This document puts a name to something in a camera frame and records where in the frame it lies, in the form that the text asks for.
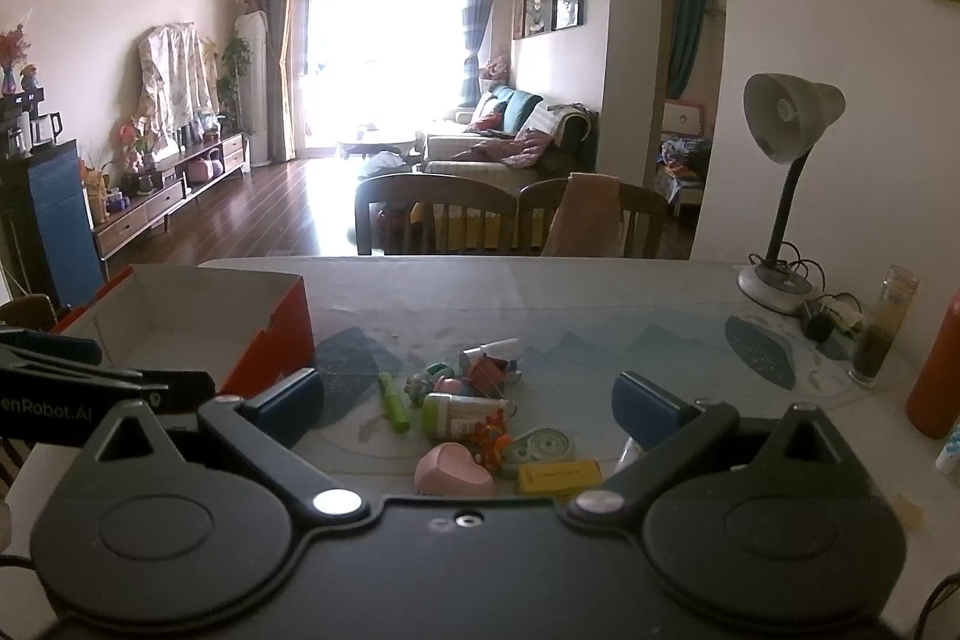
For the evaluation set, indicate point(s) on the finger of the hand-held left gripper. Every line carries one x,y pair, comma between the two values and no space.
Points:
180,392
45,346

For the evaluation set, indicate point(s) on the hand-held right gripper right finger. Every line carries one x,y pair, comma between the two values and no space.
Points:
645,409

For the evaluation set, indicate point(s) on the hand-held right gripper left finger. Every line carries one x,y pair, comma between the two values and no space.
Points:
289,404

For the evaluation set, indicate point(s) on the orange cardboard box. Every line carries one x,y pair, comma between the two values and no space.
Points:
187,310

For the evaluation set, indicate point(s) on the green correction tape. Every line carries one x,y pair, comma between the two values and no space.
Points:
544,445

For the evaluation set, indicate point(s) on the small teal plastic toy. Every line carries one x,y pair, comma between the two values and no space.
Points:
433,374

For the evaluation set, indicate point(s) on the glass vial with purple beads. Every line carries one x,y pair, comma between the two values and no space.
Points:
491,349

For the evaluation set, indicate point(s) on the brown wooden chair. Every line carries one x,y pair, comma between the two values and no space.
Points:
26,310

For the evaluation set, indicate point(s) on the green marker pen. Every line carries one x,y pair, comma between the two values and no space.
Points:
394,404

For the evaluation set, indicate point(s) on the small yellow box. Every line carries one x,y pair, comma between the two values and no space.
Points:
559,476

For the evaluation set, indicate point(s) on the blue and black cabinet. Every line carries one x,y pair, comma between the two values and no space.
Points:
52,212

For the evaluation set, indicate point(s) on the orange toy figure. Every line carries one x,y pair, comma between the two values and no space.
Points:
491,441

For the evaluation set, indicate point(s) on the red binder clip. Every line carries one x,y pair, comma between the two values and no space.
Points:
487,376

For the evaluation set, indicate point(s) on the small pink round case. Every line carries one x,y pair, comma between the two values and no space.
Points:
450,385

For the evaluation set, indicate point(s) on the wooden television cabinet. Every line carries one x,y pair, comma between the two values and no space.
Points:
142,212

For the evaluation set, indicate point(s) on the pink heart-shaped box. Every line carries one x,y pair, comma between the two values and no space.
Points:
450,469

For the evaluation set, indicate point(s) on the black power adapter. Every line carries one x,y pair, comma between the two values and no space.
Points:
819,325

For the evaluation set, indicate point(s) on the dark wooden dining chair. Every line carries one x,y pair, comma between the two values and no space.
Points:
645,205
435,186

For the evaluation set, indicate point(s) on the pink cloth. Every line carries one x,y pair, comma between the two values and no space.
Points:
585,212

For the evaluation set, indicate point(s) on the glass pitcher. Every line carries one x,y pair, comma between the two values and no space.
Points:
45,130

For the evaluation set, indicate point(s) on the red artificial flowers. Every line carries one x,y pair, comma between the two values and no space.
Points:
135,141

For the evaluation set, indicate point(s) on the white power strip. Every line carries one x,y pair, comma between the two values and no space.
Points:
849,314

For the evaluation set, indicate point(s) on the black coffee machine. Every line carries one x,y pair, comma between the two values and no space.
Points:
15,123

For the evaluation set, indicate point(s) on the pink bag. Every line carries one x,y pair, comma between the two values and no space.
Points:
202,168

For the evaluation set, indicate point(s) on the glass bottle with dark contents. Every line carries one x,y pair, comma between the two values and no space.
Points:
877,347

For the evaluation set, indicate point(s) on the bed with colourful bedding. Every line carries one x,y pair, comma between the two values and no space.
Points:
679,160

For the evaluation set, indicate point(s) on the small colourful figurine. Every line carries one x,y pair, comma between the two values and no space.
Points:
30,78

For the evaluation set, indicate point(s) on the blue vase with flowers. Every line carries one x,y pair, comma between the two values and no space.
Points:
9,78

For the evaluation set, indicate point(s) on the white coffee table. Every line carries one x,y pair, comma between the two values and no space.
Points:
375,141

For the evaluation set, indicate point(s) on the red patterned blanket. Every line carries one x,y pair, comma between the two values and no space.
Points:
517,149

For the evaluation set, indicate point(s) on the orange bottle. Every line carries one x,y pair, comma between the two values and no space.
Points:
937,377

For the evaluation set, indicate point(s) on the beige sofa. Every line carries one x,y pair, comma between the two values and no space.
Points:
465,168

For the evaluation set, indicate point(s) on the cloth-covered television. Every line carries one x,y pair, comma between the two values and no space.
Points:
176,78

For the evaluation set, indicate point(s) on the white bottle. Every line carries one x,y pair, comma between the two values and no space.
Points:
951,449

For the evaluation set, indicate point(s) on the white standing air conditioner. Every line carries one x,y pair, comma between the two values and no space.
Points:
253,85

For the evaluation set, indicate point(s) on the grey desk lamp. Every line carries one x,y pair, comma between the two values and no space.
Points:
787,115

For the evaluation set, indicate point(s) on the teal sofa cushion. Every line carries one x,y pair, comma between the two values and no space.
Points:
519,108

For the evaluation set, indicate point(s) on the green potted plant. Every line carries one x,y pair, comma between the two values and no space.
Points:
234,63

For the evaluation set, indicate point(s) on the grey curtain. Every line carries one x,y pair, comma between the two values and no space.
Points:
279,63

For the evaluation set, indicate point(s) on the teal curtain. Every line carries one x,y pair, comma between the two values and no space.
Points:
686,40

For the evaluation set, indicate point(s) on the pink plush toy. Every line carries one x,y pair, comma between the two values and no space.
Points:
495,68

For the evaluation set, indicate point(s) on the blue curtain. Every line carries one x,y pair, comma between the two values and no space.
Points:
476,33

